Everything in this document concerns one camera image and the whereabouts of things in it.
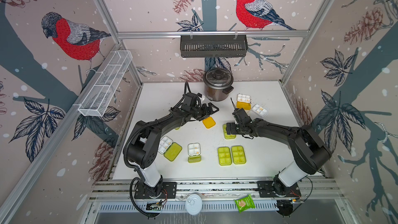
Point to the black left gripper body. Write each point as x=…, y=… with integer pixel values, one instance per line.
x=197, y=112

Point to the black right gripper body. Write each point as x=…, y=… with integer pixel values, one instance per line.
x=235, y=128

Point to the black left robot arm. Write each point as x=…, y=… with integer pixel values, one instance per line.
x=141, y=147

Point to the large green pillbox front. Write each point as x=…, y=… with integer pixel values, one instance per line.
x=238, y=154

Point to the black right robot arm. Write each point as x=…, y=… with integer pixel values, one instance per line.
x=309, y=151

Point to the green snack packet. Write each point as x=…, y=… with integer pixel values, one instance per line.
x=245, y=203

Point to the white wire mesh shelf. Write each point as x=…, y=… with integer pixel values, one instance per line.
x=100, y=95

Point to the clear white pillbox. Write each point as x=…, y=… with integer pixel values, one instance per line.
x=259, y=110

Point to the silver rice cooker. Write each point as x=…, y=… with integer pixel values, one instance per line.
x=218, y=84

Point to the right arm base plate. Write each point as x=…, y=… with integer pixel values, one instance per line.
x=273, y=189

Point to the white round lid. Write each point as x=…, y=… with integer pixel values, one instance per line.
x=193, y=204

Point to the yellow pillbox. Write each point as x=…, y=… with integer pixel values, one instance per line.
x=243, y=101
x=209, y=122

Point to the small green pillbox front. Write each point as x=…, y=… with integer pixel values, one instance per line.
x=194, y=153

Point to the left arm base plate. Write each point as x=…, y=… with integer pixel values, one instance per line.
x=160, y=191

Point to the black hanging wire basket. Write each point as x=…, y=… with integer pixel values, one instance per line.
x=213, y=46

